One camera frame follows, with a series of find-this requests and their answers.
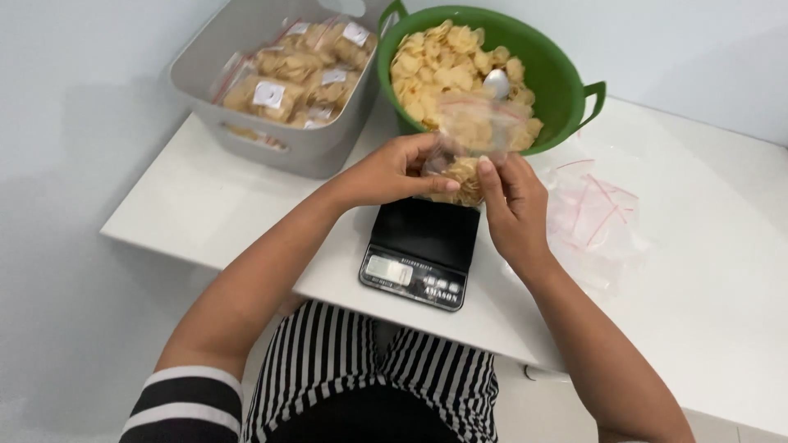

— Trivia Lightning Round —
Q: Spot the heap of loose crackers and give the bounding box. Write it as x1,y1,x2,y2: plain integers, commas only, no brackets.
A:
389,20,545,152

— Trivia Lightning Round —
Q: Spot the pile of empty zip bags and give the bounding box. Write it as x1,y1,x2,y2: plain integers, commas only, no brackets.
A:
505,158,648,297

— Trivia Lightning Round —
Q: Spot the pile of packed cracker bags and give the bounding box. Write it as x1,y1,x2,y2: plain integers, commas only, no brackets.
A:
211,16,379,152

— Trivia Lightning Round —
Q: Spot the grey plastic basket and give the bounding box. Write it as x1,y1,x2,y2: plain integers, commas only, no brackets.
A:
169,0,396,180

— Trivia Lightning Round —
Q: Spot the person's striped black white clothing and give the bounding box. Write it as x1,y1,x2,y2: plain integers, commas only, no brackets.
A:
119,299,500,443

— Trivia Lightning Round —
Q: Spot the green plastic basin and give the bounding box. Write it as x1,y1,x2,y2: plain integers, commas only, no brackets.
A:
377,0,608,157

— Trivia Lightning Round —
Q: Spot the person's right hand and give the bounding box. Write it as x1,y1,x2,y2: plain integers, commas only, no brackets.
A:
477,153,552,267

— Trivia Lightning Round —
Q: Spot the metal spoon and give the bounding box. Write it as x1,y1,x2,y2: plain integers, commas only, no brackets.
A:
483,68,512,101

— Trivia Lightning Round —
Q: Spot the clear zip bag with crackers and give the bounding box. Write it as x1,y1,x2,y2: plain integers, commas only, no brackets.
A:
421,92,531,208

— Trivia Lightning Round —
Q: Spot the person's left hand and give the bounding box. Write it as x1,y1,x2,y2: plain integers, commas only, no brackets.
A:
335,132,462,209

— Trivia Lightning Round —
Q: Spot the black digital kitchen scale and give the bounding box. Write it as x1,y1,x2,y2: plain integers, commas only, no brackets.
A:
359,196,481,313

